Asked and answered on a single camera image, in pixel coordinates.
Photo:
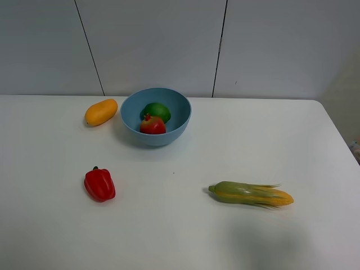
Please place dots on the red bell pepper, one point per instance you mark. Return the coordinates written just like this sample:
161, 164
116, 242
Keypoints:
99, 184

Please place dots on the green lime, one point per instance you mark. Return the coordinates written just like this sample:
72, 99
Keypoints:
156, 109

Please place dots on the corn cob with husk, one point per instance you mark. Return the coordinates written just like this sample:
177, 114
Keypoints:
261, 195

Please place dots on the blue plastic bowl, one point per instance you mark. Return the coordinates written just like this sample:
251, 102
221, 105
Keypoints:
176, 102

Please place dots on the yellow orange mango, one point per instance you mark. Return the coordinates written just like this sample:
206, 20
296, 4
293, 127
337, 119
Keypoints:
101, 112

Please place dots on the red pomegranate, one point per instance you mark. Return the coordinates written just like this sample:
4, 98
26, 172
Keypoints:
152, 125

